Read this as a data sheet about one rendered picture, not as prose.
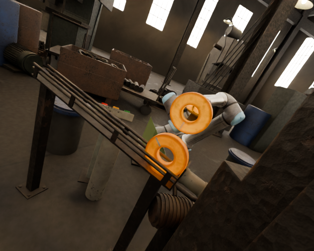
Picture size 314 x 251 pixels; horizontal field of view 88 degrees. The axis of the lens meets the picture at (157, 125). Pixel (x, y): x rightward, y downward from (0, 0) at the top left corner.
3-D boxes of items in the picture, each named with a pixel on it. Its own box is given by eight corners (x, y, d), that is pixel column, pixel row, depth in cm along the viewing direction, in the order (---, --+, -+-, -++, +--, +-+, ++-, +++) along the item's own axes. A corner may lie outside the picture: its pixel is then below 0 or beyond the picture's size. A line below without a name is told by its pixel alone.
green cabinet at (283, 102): (240, 140, 420) (278, 85, 367) (260, 147, 440) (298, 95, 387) (252, 150, 377) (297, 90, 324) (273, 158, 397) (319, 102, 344)
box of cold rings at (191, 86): (211, 120, 488) (227, 93, 457) (227, 135, 405) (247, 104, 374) (174, 106, 457) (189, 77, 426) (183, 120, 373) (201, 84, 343)
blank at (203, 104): (221, 107, 55) (221, 106, 58) (183, 84, 59) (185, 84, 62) (195, 142, 62) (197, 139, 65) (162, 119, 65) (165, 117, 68)
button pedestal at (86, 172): (106, 187, 125) (134, 116, 103) (74, 181, 118) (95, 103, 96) (109, 172, 139) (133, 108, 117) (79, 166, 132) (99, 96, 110)
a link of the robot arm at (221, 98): (232, 88, 131) (166, 89, 93) (240, 101, 127) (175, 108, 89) (221, 97, 140) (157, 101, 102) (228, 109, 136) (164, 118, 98)
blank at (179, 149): (155, 181, 60) (159, 177, 63) (194, 171, 53) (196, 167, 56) (138, 143, 60) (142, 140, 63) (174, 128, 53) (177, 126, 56)
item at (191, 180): (197, 202, 54) (208, 190, 52) (175, 184, 56) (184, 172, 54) (200, 192, 59) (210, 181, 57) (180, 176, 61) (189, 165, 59)
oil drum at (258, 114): (256, 150, 397) (280, 118, 365) (237, 143, 380) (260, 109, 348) (241, 137, 450) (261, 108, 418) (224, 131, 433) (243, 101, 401)
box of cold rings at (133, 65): (139, 86, 504) (148, 62, 478) (142, 94, 432) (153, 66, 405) (105, 74, 470) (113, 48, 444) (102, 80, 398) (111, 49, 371)
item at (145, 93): (155, 109, 359) (174, 66, 325) (154, 119, 299) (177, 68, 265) (103, 88, 344) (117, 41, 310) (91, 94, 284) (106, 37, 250)
